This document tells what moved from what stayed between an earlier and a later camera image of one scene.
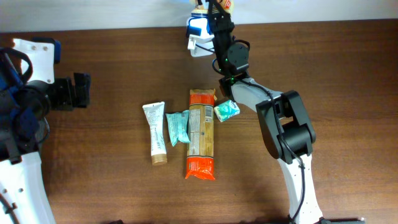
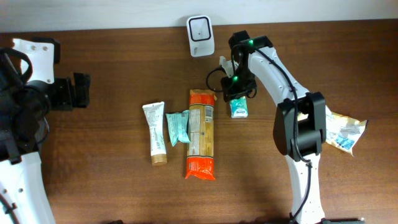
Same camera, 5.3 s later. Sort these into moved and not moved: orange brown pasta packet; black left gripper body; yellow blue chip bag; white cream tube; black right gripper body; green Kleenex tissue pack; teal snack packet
Moved: yellow blue chip bag; black right gripper body; green Kleenex tissue pack
Not moved: orange brown pasta packet; white cream tube; teal snack packet; black left gripper body
